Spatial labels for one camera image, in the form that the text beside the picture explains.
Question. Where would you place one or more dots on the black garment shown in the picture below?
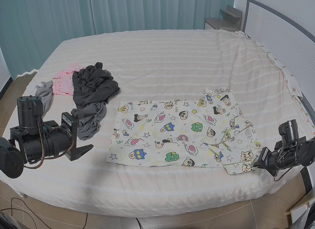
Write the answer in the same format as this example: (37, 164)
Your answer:
(91, 87)

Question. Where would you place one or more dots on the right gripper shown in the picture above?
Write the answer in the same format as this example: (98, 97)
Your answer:
(273, 160)

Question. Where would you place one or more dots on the pink garment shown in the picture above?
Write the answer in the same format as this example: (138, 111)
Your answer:
(65, 80)

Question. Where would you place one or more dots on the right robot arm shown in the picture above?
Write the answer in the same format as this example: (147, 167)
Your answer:
(305, 151)

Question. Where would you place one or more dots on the blue-green curtain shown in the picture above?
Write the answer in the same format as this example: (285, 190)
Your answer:
(44, 26)
(160, 1)

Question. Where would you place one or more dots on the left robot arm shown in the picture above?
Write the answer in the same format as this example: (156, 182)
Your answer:
(29, 112)

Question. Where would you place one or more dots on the light grey garment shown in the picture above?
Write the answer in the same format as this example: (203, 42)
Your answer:
(46, 92)

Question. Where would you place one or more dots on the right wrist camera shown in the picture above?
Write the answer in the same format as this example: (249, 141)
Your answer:
(278, 145)

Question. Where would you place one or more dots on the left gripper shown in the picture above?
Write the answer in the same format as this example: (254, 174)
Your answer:
(54, 144)

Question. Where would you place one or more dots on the grey bedside table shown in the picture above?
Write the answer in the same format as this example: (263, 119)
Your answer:
(221, 22)

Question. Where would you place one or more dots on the white printed pyjama top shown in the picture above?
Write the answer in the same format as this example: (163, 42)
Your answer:
(172, 129)

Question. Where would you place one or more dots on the dark grey garment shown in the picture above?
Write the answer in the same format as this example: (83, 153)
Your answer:
(91, 124)

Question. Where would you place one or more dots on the bed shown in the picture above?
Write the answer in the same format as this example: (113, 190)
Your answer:
(172, 63)

